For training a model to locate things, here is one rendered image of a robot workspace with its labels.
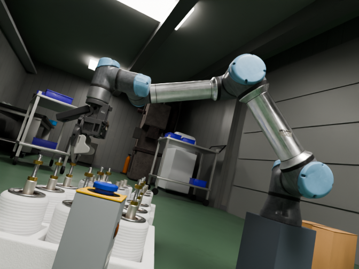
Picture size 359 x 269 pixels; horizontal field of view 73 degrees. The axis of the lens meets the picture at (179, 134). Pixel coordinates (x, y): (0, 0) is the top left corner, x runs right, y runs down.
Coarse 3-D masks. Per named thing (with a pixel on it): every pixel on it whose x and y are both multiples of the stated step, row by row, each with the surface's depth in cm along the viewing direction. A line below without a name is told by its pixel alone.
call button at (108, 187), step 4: (96, 184) 38; (100, 184) 38; (104, 184) 38; (108, 184) 39; (112, 184) 40; (96, 188) 38; (100, 188) 38; (104, 188) 38; (108, 188) 38; (112, 188) 38; (116, 188) 39; (100, 192) 38; (104, 192) 38; (108, 192) 38; (112, 192) 39
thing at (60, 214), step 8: (56, 208) 51; (64, 208) 51; (56, 216) 51; (64, 216) 50; (56, 224) 50; (64, 224) 50; (48, 232) 51; (56, 232) 50; (48, 240) 50; (56, 240) 49
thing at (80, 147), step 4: (80, 136) 78; (84, 136) 78; (80, 140) 78; (84, 140) 77; (76, 144) 77; (80, 144) 77; (84, 144) 77; (72, 148) 76; (76, 148) 77; (80, 148) 77; (84, 148) 77; (88, 148) 77; (72, 152) 77; (76, 152) 77; (80, 152) 77; (84, 152) 77; (72, 156) 77; (72, 160) 78
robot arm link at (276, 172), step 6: (276, 162) 95; (276, 168) 94; (276, 174) 92; (270, 180) 96; (276, 180) 92; (270, 186) 95; (276, 186) 92; (282, 186) 88; (276, 192) 91; (282, 192) 90; (300, 198) 91
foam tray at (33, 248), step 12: (0, 240) 45; (12, 240) 46; (24, 240) 46; (36, 240) 48; (0, 252) 45; (12, 252) 45; (24, 252) 45; (36, 252) 46; (48, 252) 46; (144, 252) 56; (0, 264) 45; (12, 264) 45; (24, 264) 45; (36, 264) 45; (48, 264) 46; (108, 264) 47; (120, 264) 47; (132, 264) 48; (144, 264) 49
